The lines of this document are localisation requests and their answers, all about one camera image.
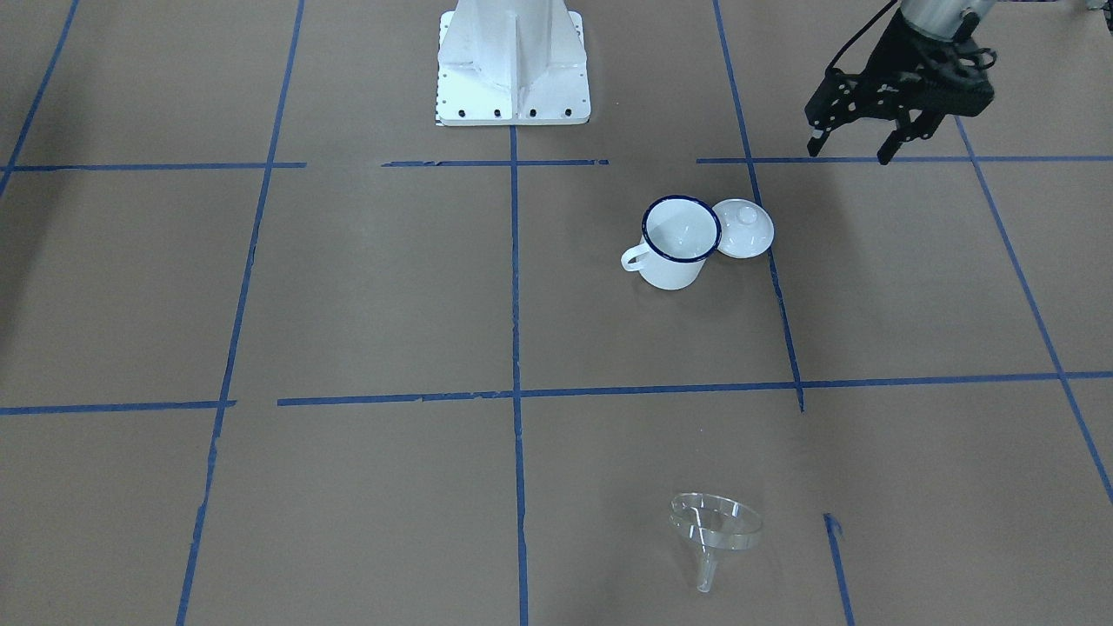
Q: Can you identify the white enamel lid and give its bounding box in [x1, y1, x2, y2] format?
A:
[712, 198, 775, 260]

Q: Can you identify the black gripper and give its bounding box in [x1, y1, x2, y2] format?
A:
[804, 13, 957, 165]

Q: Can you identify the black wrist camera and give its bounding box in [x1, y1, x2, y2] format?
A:
[930, 43, 997, 117]

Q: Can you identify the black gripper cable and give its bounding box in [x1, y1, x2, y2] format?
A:
[826, 0, 902, 75]

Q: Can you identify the white camera stand base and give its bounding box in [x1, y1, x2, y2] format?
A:
[435, 1, 592, 127]

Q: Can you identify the white enamel mug blue rim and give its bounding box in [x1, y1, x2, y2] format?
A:
[620, 195, 723, 290]

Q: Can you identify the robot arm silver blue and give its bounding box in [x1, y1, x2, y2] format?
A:
[804, 1, 997, 165]

